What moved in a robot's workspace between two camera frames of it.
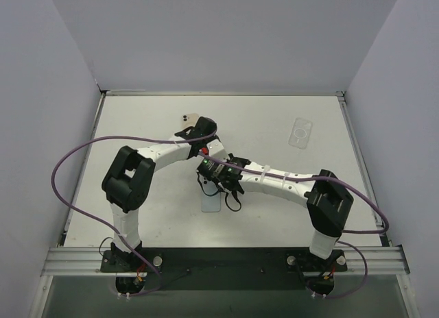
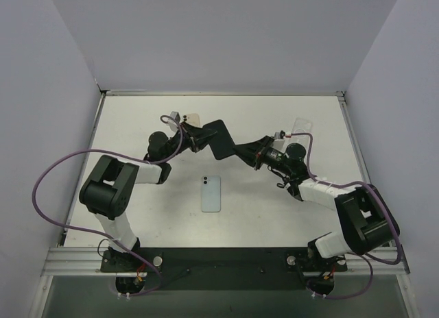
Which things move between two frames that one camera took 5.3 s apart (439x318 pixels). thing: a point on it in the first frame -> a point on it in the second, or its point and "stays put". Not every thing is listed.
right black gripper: [207, 174] -> [258, 153]
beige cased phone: [188, 120] stays put
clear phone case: [300, 133] stays put
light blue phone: [210, 203] stays put
